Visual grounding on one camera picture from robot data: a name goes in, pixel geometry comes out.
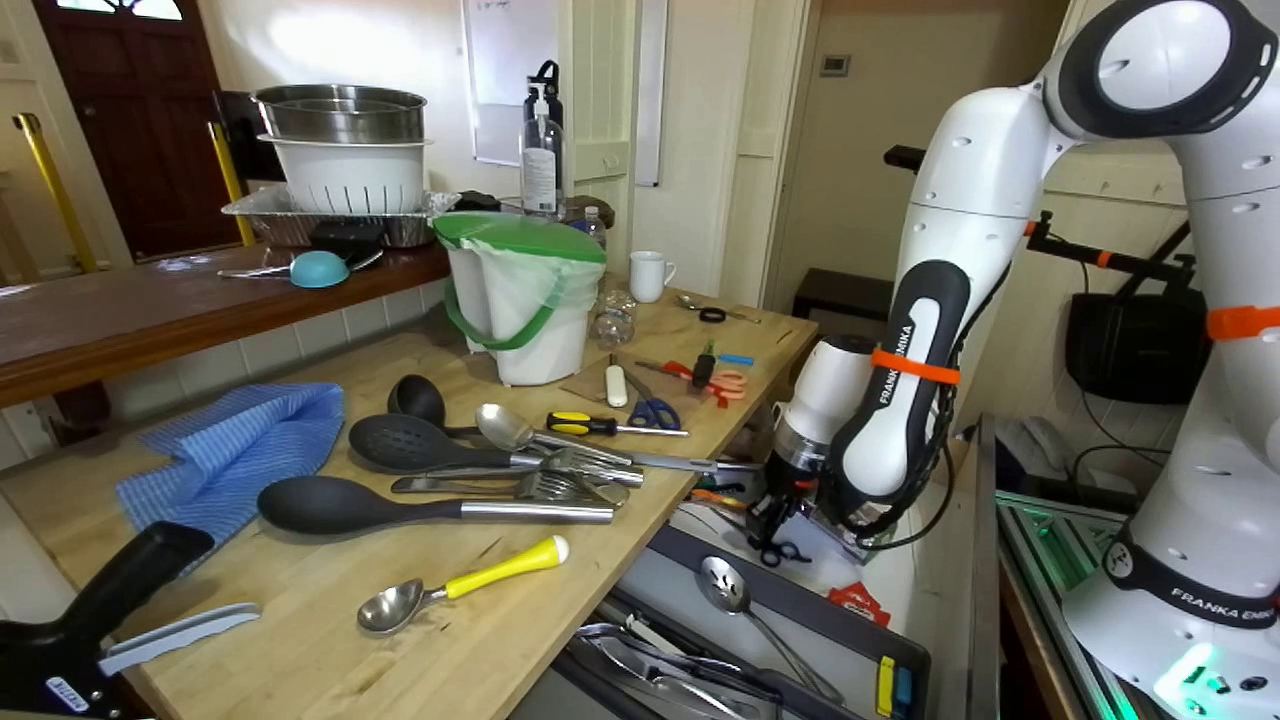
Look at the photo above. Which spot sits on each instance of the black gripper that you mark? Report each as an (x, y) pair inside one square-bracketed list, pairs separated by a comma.
[(784, 493)]

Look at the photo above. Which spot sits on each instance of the small black-handled scissors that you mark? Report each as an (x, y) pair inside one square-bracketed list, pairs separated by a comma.
[(777, 553)]

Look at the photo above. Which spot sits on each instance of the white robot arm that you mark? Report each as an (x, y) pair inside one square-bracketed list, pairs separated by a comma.
[(1186, 593)]

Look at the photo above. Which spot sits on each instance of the open wooden drawer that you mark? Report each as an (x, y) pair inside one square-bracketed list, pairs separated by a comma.
[(922, 581)]

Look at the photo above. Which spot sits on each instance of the metal spoon in tray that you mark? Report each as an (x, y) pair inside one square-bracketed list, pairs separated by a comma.
[(726, 586)]

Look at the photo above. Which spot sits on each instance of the red plastic clip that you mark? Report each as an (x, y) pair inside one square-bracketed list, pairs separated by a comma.
[(863, 603)]

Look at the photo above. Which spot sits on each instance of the black cutlery tray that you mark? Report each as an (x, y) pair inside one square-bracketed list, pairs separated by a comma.
[(661, 650)]

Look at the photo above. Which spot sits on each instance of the yellow black screwdriver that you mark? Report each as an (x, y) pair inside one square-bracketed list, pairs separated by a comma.
[(570, 420)]

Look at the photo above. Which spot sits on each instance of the crumpled small plastic bottle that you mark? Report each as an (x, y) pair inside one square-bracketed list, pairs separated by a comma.
[(612, 317)]

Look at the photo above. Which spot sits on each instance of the white ceramic mug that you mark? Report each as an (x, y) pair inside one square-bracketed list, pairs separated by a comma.
[(649, 273)]

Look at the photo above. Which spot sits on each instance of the white bin with green lid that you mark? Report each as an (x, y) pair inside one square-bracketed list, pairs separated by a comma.
[(520, 289)]

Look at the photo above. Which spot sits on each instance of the black slotted spoon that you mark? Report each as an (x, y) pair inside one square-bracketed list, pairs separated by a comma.
[(419, 446)]

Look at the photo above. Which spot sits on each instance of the black spoon ladle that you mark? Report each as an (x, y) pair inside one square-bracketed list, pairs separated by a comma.
[(324, 507)]

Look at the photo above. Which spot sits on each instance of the white colander with steel bowl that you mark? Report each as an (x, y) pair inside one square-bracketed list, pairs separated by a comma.
[(346, 149)]

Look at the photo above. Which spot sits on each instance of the blue cloth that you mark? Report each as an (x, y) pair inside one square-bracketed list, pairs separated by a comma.
[(225, 452)]

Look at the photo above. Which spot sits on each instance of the orange-handled tool in drawer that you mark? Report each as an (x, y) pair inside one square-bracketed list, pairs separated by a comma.
[(719, 501)]

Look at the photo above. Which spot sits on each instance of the orange-handled scissors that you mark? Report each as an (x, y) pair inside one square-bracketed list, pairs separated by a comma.
[(703, 380)]

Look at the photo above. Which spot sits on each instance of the yellow-handled scoop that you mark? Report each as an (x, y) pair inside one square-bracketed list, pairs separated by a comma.
[(398, 604)]

